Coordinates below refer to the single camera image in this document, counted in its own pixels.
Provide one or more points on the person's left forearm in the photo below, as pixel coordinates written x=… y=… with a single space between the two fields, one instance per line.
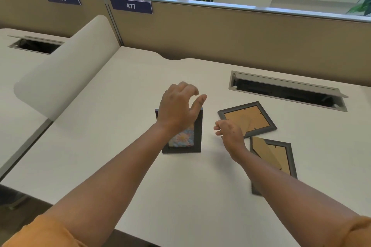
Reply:
x=116 y=177

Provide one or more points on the black frame with flower picture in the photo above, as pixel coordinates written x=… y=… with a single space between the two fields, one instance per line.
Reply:
x=196 y=136

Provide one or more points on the green leafy plant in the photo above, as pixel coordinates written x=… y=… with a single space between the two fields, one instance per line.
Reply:
x=362 y=5

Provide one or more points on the person's right thumb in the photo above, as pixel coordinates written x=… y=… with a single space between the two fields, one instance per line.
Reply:
x=221 y=124

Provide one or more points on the black frame with brown backing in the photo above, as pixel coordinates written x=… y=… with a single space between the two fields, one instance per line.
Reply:
x=278 y=154
x=252 y=116

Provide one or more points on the person's orange shirt sleeve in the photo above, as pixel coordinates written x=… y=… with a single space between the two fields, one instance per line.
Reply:
x=37 y=233

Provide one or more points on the beige desk partition panel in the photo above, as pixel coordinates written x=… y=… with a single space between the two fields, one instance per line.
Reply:
x=34 y=15
x=246 y=38

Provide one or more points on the person's left hand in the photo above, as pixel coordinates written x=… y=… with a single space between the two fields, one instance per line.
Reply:
x=174 y=110

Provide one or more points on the person's right hand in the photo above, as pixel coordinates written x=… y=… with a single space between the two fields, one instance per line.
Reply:
x=233 y=138

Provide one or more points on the white rounded side divider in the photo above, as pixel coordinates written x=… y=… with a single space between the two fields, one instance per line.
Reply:
x=72 y=67

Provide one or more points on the person's left thumb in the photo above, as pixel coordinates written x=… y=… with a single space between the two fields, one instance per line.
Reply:
x=198 y=102

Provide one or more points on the person's right forearm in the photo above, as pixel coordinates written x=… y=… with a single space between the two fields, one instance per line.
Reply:
x=289 y=197

